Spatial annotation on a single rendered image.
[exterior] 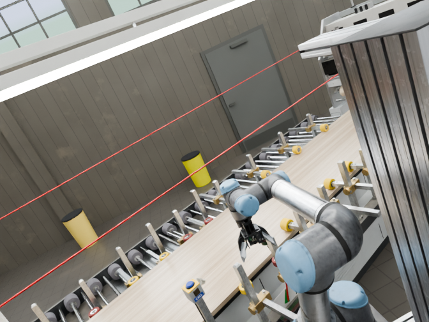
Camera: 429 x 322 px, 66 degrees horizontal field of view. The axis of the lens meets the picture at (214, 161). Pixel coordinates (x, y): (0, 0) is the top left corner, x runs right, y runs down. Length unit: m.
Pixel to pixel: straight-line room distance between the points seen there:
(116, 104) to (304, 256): 5.85
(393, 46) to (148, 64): 5.90
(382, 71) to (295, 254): 0.43
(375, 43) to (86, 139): 6.14
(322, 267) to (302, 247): 0.06
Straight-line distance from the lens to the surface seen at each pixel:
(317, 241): 0.82
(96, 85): 6.46
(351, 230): 0.85
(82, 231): 6.19
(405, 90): 0.69
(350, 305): 1.20
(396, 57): 0.67
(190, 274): 2.30
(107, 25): 1.78
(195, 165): 5.94
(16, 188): 7.10
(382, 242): 3.31
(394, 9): 4.11
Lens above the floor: 2.13
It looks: 17 degrees down
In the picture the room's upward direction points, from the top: 25 degrees counter-clockwise
